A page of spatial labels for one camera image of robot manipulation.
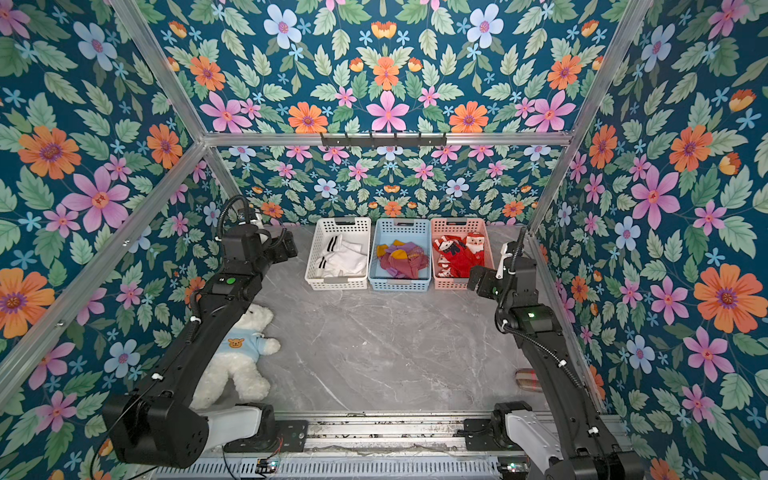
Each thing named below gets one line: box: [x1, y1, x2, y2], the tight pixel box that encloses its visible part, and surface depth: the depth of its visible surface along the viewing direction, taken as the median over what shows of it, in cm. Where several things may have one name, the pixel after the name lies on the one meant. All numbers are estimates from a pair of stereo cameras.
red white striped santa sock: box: [434, 235, 454, 278], surface depth 109 cm
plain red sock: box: [442, 246, 474, 278], surface depth 106 cm
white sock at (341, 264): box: [315, 251, 368, 279], surface depth 106 cm
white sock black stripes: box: [327, 234, 367, 256], surface depth 110 cm
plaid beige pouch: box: [515, 368, 543, 393], surface depth 82 cm
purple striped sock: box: [378, 242, 429, 279], surface depth 104 cm
